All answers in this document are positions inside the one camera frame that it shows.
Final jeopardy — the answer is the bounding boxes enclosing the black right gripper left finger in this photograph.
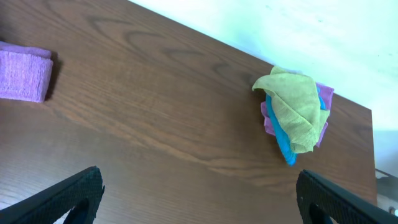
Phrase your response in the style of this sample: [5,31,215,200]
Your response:
[1,166,104,224]

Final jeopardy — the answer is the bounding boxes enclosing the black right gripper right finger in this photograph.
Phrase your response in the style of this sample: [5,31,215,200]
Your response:
[296,170,397,224]

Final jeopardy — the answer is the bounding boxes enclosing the purple microfiber cloth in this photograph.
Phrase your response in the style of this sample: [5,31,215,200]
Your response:
[1,42,53,103]
[261,83,334,147]

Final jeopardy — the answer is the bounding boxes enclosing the blue microfiber cloth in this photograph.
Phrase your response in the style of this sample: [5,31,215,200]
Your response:
[265,86,327,167]

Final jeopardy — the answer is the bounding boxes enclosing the green crumpled microfiber cloth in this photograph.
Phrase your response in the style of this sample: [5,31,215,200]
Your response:
[252,66,330,154]

